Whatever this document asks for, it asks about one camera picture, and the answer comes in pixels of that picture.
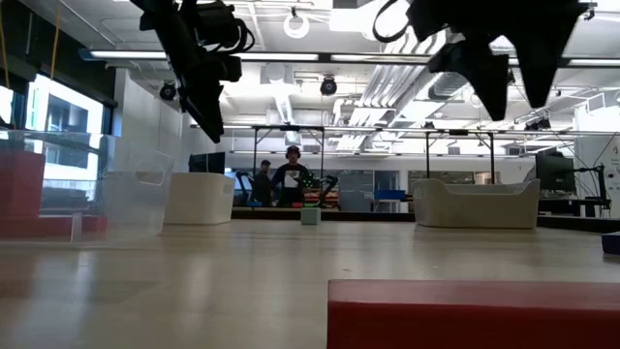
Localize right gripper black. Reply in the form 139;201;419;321
406;0;595;123

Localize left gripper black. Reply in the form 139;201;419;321
167;0;243;144

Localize small teal cube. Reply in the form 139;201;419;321
299;206;323;226

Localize long red block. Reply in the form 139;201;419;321
326;278;620;349
0;215;109;239

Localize short red block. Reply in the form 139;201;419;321
0;149;47;219

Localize blue-purple block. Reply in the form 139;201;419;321
601;231;620;256

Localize black computer monitor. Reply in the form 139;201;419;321
535;152;577;194
187;151;227;175

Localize ceiling light strip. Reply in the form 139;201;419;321
236;51;320;62
331;53;432;64
89;49;169;61
566;57;620;68

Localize white plastic bin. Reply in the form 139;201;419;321
163;172;237;227

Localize person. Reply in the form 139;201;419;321
271;144;311;208
253;158;275;207

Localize clear plastic bin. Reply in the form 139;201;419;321
0;128;175;243

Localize grey plastic bin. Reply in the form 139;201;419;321
411;177;542;231

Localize blue background crate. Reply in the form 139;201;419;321
373;189;407;202

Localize black gantry frame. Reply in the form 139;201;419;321
423;128;497;186
251;124;326;195

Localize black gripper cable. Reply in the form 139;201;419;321
227;16;257;54
371;0;413;44

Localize white ceiling ring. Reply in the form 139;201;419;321
283;12;311;40

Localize yellow hanging cord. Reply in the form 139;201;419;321
0;0;9;88
50;0;63;81

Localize black metal table frame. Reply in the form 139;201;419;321
231;206;620;235

